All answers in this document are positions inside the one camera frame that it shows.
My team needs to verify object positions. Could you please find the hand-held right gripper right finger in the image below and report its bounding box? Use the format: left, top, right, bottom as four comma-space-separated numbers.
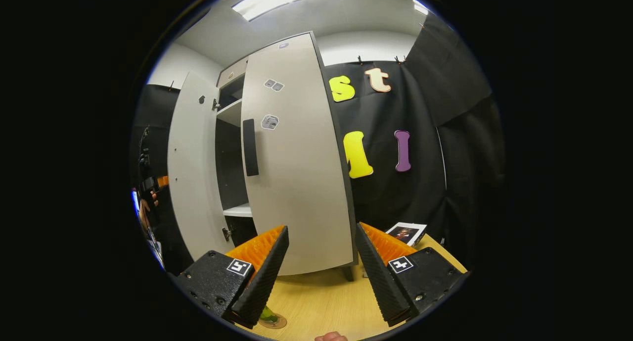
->
354, 222, 469, 328

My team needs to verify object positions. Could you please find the white cabinet door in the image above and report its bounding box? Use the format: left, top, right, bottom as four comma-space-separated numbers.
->
167, 71, 233, 262
241, 32, 356, 276

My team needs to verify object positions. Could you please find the black door handle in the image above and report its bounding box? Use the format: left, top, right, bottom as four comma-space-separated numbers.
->
242, 118, 260, 177

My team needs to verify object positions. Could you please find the lit screen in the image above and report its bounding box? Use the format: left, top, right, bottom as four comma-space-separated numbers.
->
131, 188, 166, 271

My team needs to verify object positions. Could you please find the round wooden coaster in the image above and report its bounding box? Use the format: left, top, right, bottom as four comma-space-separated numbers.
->
257, 314, 288, 330

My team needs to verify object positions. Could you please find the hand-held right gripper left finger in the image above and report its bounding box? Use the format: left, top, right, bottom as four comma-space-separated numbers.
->
176, 226, 290, 330

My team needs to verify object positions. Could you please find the white cabinet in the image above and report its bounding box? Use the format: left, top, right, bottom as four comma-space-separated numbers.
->
215, 31, 360, 282

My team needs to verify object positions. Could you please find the black backdrop cloth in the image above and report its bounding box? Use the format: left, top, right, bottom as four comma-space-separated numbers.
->
130, 84, 193, 275
324, 12, 506, 267

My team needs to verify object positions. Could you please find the white cover book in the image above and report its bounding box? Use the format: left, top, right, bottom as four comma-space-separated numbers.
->
385, 222, 427, 247

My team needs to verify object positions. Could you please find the white cabinet shelf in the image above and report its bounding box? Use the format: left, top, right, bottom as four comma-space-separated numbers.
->
216, 99, 243, 128
223, 203, 254, 218

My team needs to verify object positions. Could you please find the white cabinet drawer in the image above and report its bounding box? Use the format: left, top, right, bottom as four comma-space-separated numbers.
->
218, 58, 249, 89

